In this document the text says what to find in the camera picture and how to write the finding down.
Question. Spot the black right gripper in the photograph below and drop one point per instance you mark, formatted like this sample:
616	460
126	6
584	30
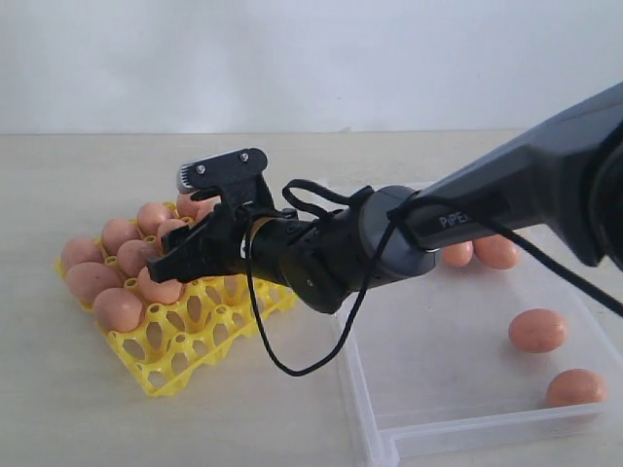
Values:
222	242

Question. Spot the brown speckled egg front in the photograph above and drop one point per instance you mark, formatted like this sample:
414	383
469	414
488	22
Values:
165	293

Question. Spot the brown speckled egg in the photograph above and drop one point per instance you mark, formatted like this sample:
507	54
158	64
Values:
167	227
165	293
134	254

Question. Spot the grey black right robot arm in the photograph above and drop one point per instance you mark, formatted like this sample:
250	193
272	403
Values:
565	173

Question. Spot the yellow plastic egg tray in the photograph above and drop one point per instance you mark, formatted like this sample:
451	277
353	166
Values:
173	340

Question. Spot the clear plastic box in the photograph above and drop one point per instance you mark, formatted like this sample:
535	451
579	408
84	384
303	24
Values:
428	366

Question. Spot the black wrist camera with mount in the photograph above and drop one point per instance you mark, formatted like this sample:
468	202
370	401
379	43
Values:
236	177

